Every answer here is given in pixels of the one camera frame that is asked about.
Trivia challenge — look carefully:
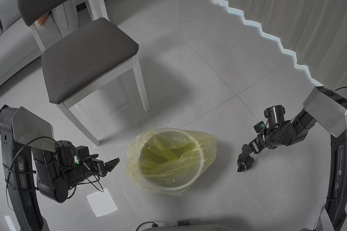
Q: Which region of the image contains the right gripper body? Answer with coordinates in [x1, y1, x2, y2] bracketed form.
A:
[241, 137, 265, 156]

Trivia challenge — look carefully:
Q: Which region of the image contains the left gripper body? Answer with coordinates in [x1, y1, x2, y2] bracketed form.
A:
[87, 159, 108, 177]

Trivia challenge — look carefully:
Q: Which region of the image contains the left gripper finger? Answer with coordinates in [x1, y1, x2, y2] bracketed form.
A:
[106, 157, 120, 171]

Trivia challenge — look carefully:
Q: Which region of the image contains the black plastic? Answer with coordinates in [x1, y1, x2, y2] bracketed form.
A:
[236, 153, 257, 173]

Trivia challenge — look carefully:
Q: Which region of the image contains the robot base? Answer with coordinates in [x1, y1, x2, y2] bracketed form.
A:
[141, 220, 226, 231]

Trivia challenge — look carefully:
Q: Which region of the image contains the yellow plastic bag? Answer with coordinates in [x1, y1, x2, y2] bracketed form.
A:
[126, 128, 217, 197]

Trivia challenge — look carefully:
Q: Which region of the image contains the white trash bin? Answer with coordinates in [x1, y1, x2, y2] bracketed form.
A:
[137, 128, 207, 191]

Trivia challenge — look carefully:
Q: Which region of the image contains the white chair grey seat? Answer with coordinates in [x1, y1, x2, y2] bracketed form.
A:
[17, 0, 150, 146]

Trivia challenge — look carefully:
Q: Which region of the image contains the pale grey sofa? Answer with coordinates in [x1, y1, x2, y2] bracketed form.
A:
[0, 0, 82, 87]

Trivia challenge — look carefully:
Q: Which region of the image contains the pale grey cushion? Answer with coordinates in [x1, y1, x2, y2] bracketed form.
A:
[52, 0, 80, 39]

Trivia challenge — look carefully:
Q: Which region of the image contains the orange cushion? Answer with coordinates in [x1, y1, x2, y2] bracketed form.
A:
[37, 11, 51, 27]

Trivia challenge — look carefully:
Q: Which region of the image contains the black cable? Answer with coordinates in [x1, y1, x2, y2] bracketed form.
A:
[5, 136, 59, 190]
[137, 221, 159, 231]
[68, 170, 105, 198]

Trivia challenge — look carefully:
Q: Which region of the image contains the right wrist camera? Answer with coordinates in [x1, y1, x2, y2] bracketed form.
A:
[253, 121, 267, 133]

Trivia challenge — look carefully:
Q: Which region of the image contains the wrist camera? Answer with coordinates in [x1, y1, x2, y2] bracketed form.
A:
[75, 145, 99, 161]
[253, 121, 267, 133]

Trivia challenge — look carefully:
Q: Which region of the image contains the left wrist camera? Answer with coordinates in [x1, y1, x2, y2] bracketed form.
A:
[75, 145, 99, 161]

